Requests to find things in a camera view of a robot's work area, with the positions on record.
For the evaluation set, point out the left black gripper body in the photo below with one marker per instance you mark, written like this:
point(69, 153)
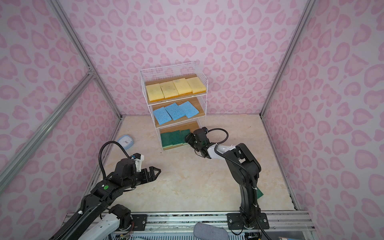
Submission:
point(145, 176)

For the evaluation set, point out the light blue square clock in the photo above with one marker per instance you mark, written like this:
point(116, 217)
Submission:
point(126, 142)

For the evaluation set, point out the green sponge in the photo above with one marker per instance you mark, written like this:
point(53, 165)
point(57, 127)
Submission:
point(166, 140)
point(184, 133)
point(259, 193)
point(176, 138)

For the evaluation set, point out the left diagonal aluminium frame bar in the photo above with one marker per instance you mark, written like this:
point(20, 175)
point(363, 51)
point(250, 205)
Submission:
point(19, 160)

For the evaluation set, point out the blue sponge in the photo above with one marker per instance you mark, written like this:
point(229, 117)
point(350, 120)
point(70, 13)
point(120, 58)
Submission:
point(174, 111)
point(189, 109)
point(162, 116)

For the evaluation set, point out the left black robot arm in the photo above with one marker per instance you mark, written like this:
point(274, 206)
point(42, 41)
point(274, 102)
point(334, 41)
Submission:
point(103, 195)

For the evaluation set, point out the yellow sponge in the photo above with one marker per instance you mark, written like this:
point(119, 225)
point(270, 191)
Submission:
point(196, 85)
point(169, 90)
point(154, 93)
point(182, 86)

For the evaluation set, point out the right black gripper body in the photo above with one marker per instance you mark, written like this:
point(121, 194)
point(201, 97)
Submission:
point(194, 140)

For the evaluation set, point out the grey oval pad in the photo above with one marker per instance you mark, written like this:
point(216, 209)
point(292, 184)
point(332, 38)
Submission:
point(208, 232)

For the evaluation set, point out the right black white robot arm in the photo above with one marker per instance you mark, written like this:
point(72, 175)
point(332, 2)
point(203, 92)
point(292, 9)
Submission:
point(244, 168)

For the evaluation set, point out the white wire wooden shelf rack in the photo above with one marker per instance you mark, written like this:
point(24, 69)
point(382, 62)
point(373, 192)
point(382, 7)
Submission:
point(177, 100)

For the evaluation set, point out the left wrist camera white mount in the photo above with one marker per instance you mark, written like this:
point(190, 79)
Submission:
point(138, 158)

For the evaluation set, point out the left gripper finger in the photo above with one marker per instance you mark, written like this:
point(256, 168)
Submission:
point(154, 172)
point(150, 179)

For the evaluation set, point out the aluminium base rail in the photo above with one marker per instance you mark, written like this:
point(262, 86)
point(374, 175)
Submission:
point(279, 225)

